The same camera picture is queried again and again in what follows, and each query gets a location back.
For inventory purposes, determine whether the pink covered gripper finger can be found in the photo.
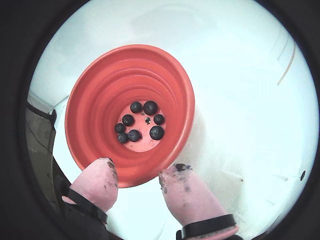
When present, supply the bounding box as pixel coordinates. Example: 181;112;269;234
159;163;238;240
61;157;119;240

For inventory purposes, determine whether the red collapsible silicone cup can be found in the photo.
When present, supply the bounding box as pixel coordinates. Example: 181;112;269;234
64;44;196;189

